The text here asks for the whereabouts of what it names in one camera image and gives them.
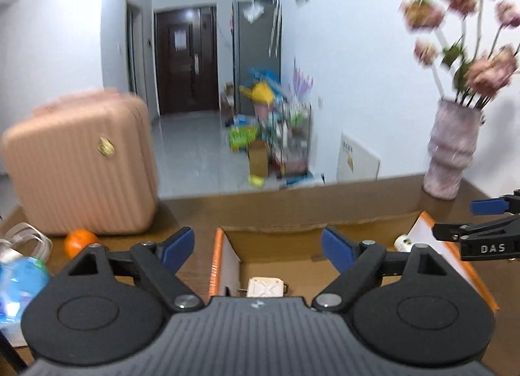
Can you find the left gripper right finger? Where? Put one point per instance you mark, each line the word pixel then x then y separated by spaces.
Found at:
pixel 412 308

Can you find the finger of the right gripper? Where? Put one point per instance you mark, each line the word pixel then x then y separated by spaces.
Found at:
pixel 496 206
pixel 459 231

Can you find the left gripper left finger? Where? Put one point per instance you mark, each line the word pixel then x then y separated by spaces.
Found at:
pixel 105 306

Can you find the small white spray bottle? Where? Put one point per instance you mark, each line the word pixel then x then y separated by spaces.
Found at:
pixel 404 243

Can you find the orange fruit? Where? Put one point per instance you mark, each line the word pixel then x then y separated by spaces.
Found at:
pixel 77 240

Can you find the pink textured vase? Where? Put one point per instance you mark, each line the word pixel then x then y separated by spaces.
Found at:
pixel 452 143

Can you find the blue tissue pack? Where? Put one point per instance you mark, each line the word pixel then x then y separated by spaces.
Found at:
pixel 21 282

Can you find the red cardboard box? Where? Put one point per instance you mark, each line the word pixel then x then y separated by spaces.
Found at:
pixel 308 257

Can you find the pink ribbed suitcase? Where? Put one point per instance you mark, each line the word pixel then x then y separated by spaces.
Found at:
pixel 85 162

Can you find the beige square case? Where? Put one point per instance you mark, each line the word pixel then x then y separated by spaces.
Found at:
pixel 262 287

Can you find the dried pink flower bouquet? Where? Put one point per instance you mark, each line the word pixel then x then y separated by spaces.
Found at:
pixel 469 65

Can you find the brown cardboard box on floor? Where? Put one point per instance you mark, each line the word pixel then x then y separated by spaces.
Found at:
pixel 258 154

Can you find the yellow toy watering can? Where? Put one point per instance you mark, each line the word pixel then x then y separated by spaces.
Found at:
pixel 259 93

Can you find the grey refrigerator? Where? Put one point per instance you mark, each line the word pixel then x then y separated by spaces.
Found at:
pixel 254 35

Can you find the dark brown entrance door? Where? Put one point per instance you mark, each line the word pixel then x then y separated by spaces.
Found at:
pixel 186 53

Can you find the white panel leaning on wall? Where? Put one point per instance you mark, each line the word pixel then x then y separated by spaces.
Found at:
pixel 356 162

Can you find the wire storage cart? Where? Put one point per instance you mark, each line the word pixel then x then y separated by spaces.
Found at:
pixel 289 133

